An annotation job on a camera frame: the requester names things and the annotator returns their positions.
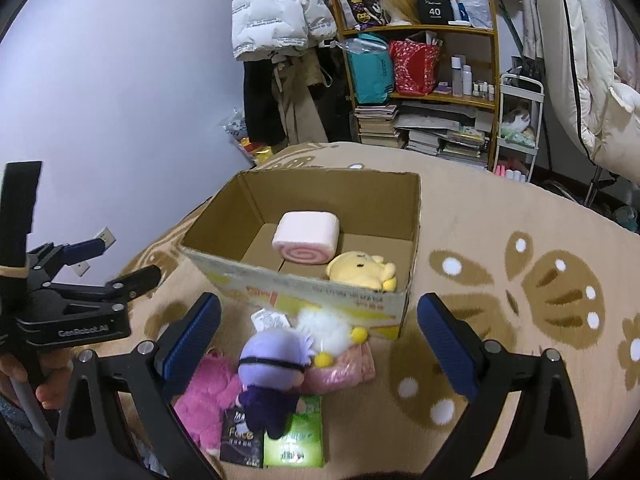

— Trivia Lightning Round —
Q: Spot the pink fluffy plush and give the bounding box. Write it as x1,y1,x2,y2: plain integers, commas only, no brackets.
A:
174,350,242,456

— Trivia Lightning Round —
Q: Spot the purple haired doll plush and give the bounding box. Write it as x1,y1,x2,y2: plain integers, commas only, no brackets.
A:
236,327,314,440

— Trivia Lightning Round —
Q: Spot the green tissue pack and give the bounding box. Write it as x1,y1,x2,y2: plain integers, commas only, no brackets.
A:
264,396,326,468

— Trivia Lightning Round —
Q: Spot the white fluffy duck plush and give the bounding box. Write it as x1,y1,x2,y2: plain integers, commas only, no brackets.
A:
296,308,369,368

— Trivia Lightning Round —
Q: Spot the pink packet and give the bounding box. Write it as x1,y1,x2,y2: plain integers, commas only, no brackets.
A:
298,342,376,396

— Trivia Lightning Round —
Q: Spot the person's left hand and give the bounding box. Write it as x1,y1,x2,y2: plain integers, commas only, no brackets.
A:
0,348,74,411

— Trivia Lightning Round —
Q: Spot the black snack packet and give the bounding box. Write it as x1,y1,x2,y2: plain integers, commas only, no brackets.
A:
220,408,264,469

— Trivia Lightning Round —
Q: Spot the open cardboard box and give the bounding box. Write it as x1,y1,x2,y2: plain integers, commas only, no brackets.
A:
180,168,421,339

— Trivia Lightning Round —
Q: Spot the beige flower pattern blanket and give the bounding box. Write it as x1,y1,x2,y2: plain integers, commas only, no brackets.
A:
74,141,640,480

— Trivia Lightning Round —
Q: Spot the pink swirl roll plush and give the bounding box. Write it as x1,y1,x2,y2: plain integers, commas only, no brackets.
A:
271,211,340,264

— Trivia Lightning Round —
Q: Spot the yellow chick plush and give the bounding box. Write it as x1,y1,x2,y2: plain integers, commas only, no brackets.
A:
326,252,397,292

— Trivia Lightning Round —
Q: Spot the beige trench coat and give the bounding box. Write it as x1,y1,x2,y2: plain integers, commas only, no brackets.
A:
272,50,329,148

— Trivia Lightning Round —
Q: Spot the white puffer jacket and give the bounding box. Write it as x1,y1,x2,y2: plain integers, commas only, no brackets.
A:
231,0,337,62

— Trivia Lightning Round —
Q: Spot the stack of books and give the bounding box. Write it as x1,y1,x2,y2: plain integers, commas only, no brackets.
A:
355,100,494,169

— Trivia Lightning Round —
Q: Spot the teal bag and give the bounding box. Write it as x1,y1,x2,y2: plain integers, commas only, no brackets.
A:
343,34,394,105

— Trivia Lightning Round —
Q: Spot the white rolling cart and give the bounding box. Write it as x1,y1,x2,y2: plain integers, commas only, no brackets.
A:
492,73,544,183

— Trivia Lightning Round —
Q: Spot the wooden bookshelf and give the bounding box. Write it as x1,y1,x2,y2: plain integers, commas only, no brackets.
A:
330,0,500,157

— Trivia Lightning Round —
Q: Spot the red patterned gift bag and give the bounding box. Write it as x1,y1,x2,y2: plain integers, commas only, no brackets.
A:
390,39,440,96

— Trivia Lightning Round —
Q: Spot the black box number 40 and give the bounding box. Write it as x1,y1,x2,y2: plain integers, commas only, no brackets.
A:
416,0,454,25

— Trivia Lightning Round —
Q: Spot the cream hanging coat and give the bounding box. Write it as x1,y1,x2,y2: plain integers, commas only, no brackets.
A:
536,0,639,183

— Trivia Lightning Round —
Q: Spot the white wall socket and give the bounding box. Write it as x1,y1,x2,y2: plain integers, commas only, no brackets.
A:
96,228,116,249

